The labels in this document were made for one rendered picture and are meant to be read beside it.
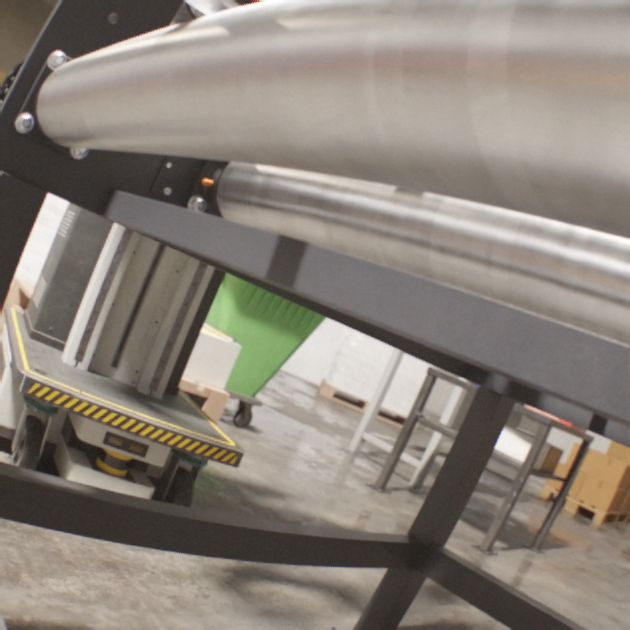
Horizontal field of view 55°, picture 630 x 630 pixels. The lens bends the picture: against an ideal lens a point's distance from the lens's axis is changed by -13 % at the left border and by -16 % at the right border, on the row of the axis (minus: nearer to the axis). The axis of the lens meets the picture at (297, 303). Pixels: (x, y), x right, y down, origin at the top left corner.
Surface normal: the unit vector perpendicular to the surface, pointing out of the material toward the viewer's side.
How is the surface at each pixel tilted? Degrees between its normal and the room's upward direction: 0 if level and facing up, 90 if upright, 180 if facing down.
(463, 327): 90
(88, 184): 90
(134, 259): 90
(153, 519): 90
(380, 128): 143
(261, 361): 101
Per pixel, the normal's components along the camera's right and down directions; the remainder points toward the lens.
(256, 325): 0.39, 0.36
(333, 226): -0.81, 0.29
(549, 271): -0.80, 0.01
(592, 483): -0.68, -0.30
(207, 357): 0.62, 0.26
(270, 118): -0.74, 0.55
